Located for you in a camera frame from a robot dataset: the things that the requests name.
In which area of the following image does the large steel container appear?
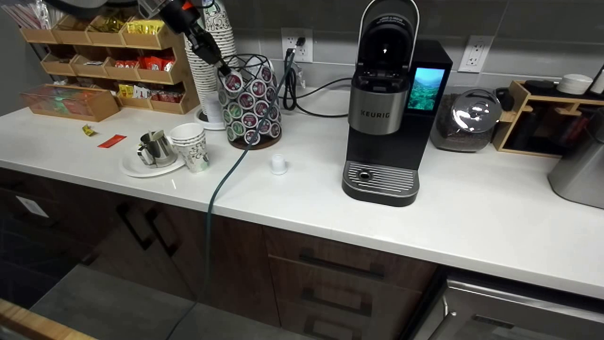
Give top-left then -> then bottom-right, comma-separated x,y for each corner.
545,112 -> 604,212

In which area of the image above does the wooden condiment organizer shelf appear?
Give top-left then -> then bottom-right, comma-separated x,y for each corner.
16,12 -> 201,118

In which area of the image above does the small white creamer cup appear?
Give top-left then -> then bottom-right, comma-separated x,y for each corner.
269,156 -> 290,176

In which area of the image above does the shorter stack of paper cups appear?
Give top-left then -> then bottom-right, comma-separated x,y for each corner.
184,37 -> 218,110

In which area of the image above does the red sauce packet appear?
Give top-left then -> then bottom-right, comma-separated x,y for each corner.
95,133 -> 127,152

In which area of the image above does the black Keurig coffee machine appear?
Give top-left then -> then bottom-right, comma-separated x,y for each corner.
339,0 -> 454,208

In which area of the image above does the wooden tea bag box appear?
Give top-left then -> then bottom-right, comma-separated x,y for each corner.
20,84 -> 120,123

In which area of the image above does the wire coffee pod carousel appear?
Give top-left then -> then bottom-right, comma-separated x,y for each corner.
214,54 -> 282,152

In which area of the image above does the empty white wall outlet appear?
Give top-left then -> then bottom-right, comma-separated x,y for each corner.
456,35 -> 494,76

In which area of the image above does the stainless steel undercounter appliance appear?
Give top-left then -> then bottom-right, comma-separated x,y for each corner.
412,271 -> 604,340

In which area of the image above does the wooden countertop rack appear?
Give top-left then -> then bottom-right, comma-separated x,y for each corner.
490,80 -> 604,157

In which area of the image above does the grey-green robot cable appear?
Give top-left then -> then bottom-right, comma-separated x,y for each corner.
201,55 -> 284,305

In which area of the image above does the coffee pod with purple seal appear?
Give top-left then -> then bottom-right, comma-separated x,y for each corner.
222,71 -> 244,95

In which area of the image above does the light wooden plank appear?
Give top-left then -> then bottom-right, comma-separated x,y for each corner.
0,299 -> 95,340

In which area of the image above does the white round plate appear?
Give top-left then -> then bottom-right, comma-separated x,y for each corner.
118,148 -> 186,180

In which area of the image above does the black power cable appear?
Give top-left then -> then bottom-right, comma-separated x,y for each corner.
280,48 -> 354,122

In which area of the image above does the clear bag of stirrers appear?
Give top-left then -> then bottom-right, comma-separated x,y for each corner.
1,0 -> 54,33

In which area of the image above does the white round object on rack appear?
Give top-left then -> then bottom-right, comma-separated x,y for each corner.
556,72 -> 594,99

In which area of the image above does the taller stack of paper cups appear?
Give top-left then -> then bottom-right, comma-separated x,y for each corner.
199,0 -> 237,65

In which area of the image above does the dark wooden cabinet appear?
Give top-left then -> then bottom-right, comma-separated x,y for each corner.
0,167 -> 441,340

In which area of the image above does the white wall outlet with plug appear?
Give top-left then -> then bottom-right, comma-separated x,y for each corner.
278,27 -> 314,65

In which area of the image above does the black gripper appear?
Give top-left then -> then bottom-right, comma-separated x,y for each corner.
158,0 -> 233,78

